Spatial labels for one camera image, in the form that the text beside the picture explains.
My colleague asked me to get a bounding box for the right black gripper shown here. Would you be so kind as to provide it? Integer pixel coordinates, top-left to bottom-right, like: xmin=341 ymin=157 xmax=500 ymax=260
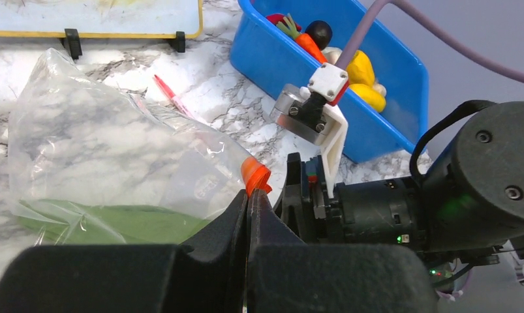
xmin=274 ymin=153 xmax=426 ymax=246

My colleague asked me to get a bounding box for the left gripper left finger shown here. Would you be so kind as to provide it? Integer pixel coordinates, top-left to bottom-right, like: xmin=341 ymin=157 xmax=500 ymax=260
xmin=0 ymin=191 xmax=248 ymax=312

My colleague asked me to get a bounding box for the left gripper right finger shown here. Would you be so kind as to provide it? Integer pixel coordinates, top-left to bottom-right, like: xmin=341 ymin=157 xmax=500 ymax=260
xmin=247 ymin=189 xmax=438 ymax=312

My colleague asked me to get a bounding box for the clear orange-zip plastic bag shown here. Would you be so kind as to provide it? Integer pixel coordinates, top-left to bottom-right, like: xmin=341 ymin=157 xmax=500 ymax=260
xmin=8 ymin=49 xmax=271 ymax=222

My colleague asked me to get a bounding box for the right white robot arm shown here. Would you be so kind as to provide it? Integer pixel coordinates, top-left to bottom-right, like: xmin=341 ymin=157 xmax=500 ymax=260
xmin=274 ymin=100 xmax=524 ymax=266

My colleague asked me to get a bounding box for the white garlic near mango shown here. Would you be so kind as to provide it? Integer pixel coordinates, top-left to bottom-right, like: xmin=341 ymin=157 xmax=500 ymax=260
xmin=373 ymin=82 xmax=387 ymax=97

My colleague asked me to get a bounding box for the yellow bell pepper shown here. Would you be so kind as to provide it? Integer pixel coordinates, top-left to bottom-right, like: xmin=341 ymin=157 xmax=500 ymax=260
xmin=346 ymin=50 xmax=376 ymax=87

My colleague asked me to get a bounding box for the orange carrot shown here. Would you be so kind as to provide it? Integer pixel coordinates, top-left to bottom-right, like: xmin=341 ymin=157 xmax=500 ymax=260
xmin=275 ymin=14 xmax=328 ymax=63

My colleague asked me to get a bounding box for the dark purple mushroom cap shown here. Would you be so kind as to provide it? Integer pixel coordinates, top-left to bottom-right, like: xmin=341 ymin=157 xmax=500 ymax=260
xmin=305 ymin=20 xmax=333 ymax=50

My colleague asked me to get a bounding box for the red chili pepper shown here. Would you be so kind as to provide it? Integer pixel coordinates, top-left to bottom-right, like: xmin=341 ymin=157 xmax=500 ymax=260
xmin=266 ymin=13 xmax=302 ymax=31

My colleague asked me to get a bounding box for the yellow-framed whiteboard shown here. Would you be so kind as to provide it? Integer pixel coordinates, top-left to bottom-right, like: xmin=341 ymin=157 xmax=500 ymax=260
xmin=0 ymin=0 xmax=203 ymax=59

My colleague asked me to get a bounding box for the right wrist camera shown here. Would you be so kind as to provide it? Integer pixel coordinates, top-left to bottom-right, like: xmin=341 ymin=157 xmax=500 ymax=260
xmin=270 ymin=63 xmax=348 ymax=199

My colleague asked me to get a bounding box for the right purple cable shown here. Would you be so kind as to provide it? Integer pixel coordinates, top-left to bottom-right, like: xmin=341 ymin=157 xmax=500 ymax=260
xmin=334 ymin=0 xmax=524 ymax=89

